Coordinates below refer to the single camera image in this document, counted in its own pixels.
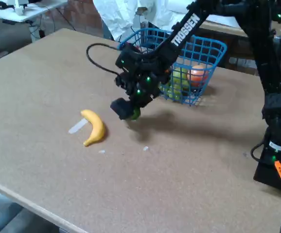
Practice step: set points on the round dark green toy fruit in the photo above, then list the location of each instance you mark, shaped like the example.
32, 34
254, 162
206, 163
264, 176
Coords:
136, 114

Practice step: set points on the yellow green toy fruit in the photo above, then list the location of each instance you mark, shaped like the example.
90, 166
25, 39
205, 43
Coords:
180, 76

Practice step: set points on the red brown toy fruit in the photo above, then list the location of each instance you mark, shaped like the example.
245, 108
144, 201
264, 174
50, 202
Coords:
136, 48

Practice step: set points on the yellow toy banana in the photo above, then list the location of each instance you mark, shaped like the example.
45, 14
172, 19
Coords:
98, 126

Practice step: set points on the long white tape strip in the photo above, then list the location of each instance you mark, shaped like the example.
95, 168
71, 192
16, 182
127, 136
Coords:
76, 128

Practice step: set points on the white crumpled sheet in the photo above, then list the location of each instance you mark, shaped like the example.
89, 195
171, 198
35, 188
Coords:
116, 14

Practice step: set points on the wooden workbench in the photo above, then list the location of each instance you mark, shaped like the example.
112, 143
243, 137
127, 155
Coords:
242, 63

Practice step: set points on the white desk leg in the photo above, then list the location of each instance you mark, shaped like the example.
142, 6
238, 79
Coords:
33, 31

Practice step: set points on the white desk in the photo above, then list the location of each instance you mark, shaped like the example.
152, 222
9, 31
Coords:
33, 11

